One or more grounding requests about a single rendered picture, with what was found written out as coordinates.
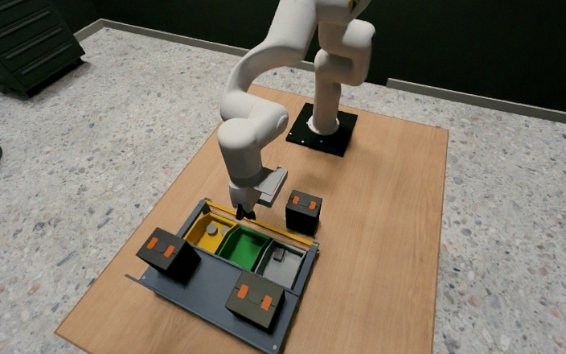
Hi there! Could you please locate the green open bin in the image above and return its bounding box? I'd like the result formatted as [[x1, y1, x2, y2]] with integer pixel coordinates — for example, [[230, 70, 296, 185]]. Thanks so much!
[[218, 225, 271, 272]]

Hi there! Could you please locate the grey open bin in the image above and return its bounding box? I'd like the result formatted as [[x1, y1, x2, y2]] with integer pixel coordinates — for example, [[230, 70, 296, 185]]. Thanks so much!
[[255, 238, 306, 290]]

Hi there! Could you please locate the yellow open-front bin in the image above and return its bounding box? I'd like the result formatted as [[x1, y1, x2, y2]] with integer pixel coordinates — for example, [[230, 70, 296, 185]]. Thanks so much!
[[184, 212, 239, 255]]

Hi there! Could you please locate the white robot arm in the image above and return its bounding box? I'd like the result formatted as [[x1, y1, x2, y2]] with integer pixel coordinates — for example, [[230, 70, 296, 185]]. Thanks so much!
[[217, 0, 375, 208]]

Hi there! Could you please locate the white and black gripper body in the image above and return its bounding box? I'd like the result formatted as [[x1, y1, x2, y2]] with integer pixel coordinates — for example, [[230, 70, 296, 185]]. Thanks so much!
[[229, 180, 262, 213]]

